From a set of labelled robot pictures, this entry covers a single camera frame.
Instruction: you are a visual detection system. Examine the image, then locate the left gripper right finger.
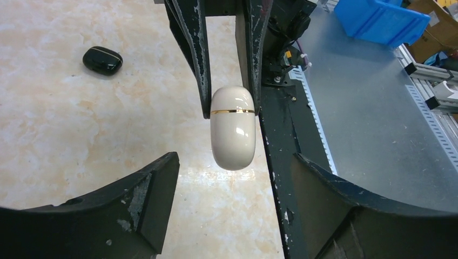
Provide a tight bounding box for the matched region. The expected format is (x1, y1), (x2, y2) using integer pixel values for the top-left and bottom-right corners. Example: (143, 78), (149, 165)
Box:
(291, 154), (457, 258)

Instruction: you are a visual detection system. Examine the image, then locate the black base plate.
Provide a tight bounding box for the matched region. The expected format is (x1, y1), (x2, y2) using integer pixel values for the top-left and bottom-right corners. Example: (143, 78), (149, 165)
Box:
(259, 76), (330, 258)

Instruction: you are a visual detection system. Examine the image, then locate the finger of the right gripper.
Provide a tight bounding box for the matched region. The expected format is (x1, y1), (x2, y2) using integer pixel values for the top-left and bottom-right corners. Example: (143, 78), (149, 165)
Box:
(235, 0), (273, 114)
(165, 1), (211, 119)

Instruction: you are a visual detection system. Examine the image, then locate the white earbud case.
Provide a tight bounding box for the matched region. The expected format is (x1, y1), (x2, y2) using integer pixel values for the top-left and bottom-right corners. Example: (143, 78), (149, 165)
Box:
(210, 86), (256, 171)

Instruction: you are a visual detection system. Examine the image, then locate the black earbud case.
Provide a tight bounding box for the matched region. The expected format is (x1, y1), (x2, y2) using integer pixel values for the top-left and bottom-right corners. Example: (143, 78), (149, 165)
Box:
(82, 46), (123, 76)

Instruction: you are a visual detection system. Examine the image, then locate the blue bin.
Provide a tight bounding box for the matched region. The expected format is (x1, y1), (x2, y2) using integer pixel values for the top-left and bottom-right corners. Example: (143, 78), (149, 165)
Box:
(334, 0), (430, 47)

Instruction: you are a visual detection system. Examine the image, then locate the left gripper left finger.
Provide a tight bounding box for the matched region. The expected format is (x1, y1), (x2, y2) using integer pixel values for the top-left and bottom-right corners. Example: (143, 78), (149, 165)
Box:
(1, 152), (180, 258)

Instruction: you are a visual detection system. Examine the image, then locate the cardboard box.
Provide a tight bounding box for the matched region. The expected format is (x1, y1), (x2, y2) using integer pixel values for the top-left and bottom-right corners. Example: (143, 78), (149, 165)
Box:
(407, 0), (457, 63)

